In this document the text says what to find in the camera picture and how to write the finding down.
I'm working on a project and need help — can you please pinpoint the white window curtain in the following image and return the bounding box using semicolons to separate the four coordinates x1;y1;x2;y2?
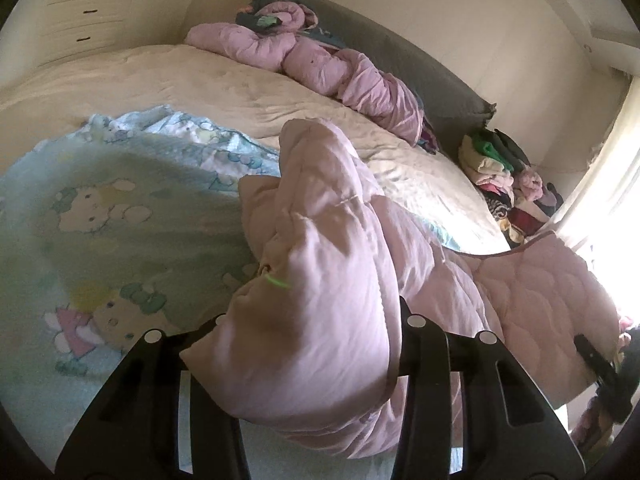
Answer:
549;74;640;261

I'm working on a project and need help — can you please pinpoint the dark patterned pillow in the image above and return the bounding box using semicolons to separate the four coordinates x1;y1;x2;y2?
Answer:
235;0;346;50

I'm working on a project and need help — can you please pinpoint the pink quilted jacket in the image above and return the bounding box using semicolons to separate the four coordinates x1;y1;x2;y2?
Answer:
181;119;620;458

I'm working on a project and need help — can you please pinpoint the blue cartoon print blanket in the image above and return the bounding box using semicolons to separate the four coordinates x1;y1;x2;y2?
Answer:
1;106;280;467

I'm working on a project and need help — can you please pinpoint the cream bed sheet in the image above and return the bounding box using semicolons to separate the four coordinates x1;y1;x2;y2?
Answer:
1;46;508;255

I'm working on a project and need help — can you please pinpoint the crumpled pink duvet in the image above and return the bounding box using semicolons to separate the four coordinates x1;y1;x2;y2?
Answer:
184;21;426;146

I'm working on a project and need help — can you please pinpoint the cream wardrobe with drawers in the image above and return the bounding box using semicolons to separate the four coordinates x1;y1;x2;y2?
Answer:
1;0;192;84

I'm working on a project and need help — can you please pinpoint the grey upholstered headboard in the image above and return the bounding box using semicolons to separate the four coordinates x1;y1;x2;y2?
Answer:
297;0;496;157

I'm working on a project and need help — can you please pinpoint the person's right hand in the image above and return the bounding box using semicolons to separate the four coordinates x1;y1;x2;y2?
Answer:
570;396;614;455

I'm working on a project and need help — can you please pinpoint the pile of folded clothes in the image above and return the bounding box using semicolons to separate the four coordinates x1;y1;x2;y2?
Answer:
458;129;564;248

